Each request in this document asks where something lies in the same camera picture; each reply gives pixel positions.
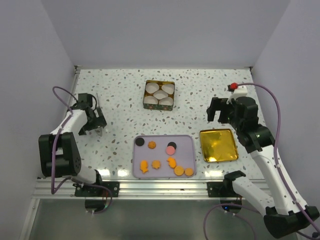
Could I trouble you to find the black sandwich cookie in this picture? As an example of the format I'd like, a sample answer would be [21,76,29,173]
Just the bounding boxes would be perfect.
[167,141,177,150]
[134,137,145,147]

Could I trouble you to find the orange swirl cookie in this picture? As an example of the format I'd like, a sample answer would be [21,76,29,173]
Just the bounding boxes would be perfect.
[147,141,157,149]

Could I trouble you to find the pink round cookie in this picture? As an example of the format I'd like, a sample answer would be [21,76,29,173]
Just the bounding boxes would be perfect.
[165,146,176,156]

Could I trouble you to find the orange fish cookie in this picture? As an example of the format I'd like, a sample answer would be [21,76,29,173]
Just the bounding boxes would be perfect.
[139,160,149,174]
[167,157,177,169]

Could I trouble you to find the orange dotted round cookie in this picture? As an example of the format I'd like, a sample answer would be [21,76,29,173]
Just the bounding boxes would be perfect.
[174,165,185,176]

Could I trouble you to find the metal tongs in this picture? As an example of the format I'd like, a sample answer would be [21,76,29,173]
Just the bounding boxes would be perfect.
[95,93,103,137]

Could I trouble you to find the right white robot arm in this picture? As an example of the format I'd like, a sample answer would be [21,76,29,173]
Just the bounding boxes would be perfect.
[206,96,320,239]

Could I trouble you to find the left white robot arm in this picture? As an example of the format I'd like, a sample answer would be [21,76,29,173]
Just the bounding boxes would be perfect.
[38,93,107,197]

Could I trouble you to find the gold tin lid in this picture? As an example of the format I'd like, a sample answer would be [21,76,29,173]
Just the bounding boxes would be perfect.
[199,128,239,163]

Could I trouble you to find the white paper cup top-right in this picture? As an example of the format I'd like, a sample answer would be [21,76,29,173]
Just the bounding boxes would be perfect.
[161,84,175,95]

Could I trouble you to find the white paper cup bottom-right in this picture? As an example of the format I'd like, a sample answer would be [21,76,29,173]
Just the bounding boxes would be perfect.
[159,96,174,106]

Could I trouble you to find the white paper cup bottom-left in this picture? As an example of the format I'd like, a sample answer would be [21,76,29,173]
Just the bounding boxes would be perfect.
[143,95,158,105]

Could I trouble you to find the white paper cup centre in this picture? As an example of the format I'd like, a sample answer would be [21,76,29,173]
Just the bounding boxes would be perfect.
[153,90,169,100]

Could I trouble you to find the green cookie tin box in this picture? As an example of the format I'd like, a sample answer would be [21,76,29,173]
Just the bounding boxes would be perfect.
[142,80,176,111]

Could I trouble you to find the orange plain round cookie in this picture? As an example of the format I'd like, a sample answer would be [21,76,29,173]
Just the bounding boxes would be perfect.
[184,168,194,177]

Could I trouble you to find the white paper cup top-left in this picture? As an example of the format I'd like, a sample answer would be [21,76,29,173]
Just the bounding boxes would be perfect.
[145,82,160,94]

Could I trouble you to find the lilac plastic tray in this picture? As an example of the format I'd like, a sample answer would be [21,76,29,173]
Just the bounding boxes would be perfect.
[132,135,197,179]

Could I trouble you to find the orange flower cookie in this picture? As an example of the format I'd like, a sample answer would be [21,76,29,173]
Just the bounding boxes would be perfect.
[151,160,161,170]

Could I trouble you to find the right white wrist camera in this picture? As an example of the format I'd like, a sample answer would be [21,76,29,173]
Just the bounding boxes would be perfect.
[226,82,248,104]

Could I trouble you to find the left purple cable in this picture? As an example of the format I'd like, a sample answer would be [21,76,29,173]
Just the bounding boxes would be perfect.
[50,86,76,195]

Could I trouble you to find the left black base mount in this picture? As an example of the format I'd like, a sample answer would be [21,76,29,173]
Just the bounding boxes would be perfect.
[72,181,120,198]

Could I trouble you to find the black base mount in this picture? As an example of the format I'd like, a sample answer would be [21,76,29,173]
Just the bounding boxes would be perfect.
[206,170,246,198]
[72,181,120,198]

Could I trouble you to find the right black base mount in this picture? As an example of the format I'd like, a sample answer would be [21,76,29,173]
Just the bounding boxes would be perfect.
[206,170,246,198]

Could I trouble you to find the aluminium front rail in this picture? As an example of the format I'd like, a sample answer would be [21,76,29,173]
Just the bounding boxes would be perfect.
[32,179,222,200]

